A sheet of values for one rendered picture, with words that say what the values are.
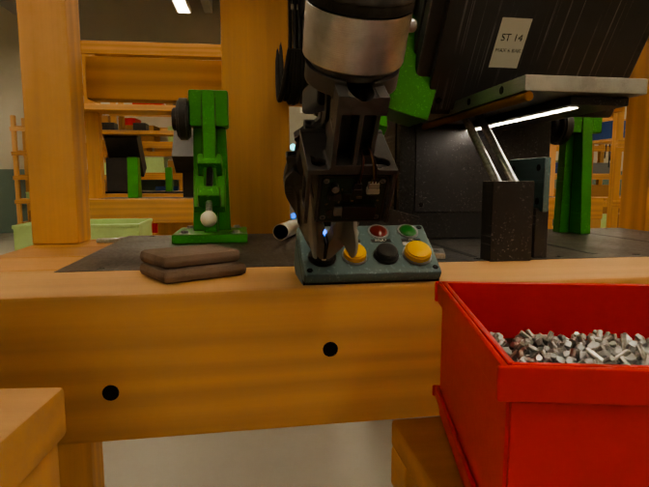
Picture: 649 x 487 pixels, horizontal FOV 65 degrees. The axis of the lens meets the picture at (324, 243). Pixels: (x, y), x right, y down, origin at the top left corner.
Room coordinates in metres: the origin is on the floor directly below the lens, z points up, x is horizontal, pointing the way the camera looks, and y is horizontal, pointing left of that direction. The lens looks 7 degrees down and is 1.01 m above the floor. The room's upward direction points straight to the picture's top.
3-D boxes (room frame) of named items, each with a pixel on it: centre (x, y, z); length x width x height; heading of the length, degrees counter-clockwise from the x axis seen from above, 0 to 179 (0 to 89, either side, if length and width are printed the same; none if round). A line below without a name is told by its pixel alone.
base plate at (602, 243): (0.90, -0.18, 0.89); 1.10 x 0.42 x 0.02; 99
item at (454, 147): (1.05, -0.27, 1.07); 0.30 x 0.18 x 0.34; 99
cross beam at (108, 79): (1.26, -0.12, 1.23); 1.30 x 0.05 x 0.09; 99
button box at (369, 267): (0.58, -0.04, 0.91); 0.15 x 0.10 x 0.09; 99
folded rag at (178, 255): (0.58, 0.15, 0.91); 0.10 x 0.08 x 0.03; 128
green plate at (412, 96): (0.83, -0.12, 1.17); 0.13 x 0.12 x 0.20; 99
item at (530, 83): (0.81, -0.28, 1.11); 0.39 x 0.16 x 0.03; 9
